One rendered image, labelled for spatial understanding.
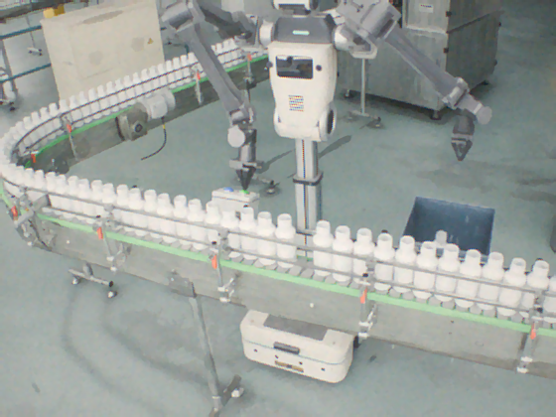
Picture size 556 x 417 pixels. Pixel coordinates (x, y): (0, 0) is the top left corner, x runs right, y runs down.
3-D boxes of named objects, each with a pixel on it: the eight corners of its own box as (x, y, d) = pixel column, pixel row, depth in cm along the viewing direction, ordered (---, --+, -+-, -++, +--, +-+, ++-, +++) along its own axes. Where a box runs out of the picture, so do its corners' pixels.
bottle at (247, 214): (256, 262, 157) (251, 217, 148) (238, 258, 159) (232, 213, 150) (264, 251, 161) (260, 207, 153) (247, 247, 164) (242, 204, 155)
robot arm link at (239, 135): (253, 103, 165) (230, 112, 168) (239, 104, 154) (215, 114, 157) (265, 139, 166) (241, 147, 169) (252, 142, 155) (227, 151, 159)
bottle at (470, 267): (465, 312, 132) (475, 264, 123) (449, 300, 137) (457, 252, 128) (479, 302, 135) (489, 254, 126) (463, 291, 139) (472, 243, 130)
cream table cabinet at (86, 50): (142, 91, 617) (125, -3, 553) (172, 99, 581) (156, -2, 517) (65, 123, 550) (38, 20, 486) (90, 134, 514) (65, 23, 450)
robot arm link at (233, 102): (195, -4, 142) (164, 11, 146) (190, 3, 138) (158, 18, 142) (260, 110, 167) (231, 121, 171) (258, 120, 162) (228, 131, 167)
